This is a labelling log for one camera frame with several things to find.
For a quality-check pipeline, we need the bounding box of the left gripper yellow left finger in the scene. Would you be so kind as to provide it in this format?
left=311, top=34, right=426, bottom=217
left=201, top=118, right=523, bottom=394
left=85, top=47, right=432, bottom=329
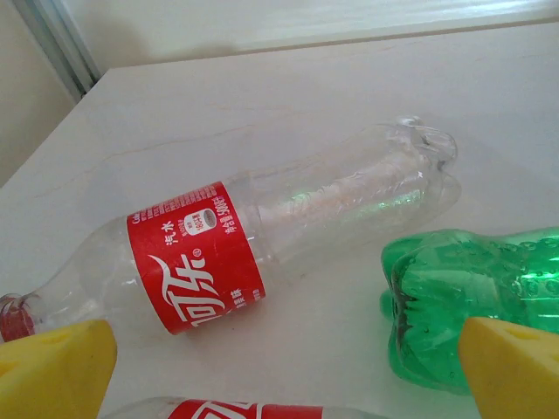
left=0, top=318, right=120, bottom=419

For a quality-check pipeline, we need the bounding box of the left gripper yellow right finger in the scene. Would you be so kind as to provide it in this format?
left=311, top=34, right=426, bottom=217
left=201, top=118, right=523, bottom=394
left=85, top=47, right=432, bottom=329
left=460, top=317, right=559, bottom=419

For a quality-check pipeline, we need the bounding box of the green plastic soda bottle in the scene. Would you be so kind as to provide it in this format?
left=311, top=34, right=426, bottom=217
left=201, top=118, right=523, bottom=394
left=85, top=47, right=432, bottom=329
left=378, top=225, right=559, bottom=396

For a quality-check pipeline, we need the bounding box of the aluminium frame post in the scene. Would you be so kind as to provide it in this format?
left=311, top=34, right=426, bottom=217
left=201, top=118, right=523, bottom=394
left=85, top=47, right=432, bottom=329
left=12, top=0, right=104, bottom=95

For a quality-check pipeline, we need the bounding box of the clear cola bottle red label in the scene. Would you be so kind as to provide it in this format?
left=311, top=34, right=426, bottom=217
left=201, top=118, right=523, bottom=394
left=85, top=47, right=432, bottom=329
left=102, top=395, right=397, bottom=419
left=0, top=115, right=463, bottom=346

